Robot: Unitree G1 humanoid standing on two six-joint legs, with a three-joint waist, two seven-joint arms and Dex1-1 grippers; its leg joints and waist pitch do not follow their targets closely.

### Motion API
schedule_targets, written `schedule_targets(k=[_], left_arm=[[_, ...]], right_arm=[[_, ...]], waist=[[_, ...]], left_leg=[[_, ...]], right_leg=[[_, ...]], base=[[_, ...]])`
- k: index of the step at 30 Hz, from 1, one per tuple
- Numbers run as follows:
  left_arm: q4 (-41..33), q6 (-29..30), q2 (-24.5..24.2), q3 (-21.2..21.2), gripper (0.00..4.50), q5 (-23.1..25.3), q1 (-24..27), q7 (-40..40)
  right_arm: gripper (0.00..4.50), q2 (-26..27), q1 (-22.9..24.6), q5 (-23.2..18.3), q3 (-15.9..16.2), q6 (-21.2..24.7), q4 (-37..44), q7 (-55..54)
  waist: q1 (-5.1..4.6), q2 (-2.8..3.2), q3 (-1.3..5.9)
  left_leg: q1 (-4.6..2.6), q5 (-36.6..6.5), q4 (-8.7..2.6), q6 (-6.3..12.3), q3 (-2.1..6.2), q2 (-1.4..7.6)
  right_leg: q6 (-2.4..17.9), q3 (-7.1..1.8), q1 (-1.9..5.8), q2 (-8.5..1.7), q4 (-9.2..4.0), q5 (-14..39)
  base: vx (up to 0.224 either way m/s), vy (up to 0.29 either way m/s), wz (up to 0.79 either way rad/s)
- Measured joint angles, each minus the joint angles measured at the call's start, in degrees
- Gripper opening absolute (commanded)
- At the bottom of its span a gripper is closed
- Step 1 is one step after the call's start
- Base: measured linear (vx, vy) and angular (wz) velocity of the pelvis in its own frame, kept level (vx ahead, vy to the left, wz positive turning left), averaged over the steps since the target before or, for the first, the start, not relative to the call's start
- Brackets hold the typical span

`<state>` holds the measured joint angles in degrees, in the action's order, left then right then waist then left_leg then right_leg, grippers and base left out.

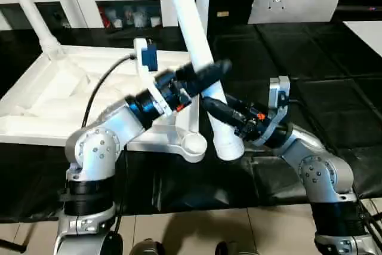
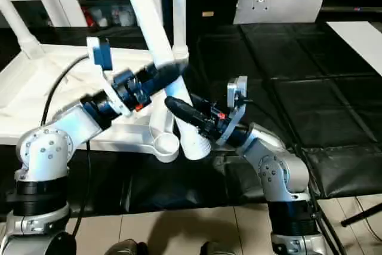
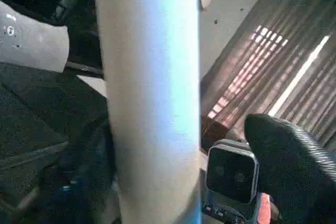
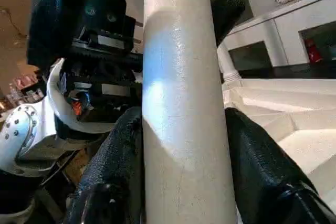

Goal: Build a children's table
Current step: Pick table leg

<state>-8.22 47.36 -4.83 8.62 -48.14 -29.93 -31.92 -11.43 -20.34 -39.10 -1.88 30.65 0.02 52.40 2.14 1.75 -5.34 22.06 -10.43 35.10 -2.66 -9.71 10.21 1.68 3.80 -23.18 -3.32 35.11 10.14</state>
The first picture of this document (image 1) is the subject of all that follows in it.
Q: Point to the small white jar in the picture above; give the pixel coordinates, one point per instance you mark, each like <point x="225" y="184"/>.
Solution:
<point x="139" y="20"/>
<point x="155" y="22"/>
<point x="117" y="23"/>

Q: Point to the black work mat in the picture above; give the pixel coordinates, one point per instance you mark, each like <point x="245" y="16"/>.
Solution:
<point x="298" y="73"/>

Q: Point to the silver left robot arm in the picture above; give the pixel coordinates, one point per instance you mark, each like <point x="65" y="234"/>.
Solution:
<point x="95" y="147"/>

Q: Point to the red bottle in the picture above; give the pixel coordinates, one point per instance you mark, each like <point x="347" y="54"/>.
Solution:
<point x="105" y="19"/>

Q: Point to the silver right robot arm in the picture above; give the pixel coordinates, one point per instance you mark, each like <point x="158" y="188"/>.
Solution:
<point x="322" y="171"/>

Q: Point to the white plastic table top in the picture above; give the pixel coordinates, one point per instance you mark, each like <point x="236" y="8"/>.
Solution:
<point x="44" y="102"/>

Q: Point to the black bar with red mark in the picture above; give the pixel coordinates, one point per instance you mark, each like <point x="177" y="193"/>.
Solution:
<point x="358" y="8"/>

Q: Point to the white flat board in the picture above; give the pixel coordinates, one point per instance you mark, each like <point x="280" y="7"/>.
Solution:
<point x="367" y="35"/>

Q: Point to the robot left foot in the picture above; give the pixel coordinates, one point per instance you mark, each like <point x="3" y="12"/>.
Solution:
<point x="147" y="247"/>

